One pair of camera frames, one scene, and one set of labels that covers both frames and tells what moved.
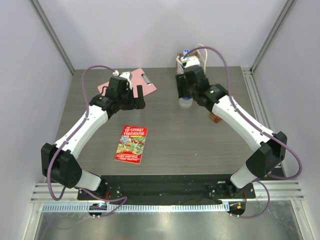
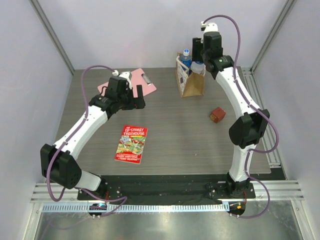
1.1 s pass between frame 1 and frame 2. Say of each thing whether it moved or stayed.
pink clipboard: stayed
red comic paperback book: stayed
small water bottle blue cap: moved
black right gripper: moved
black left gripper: stayed
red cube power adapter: stayed
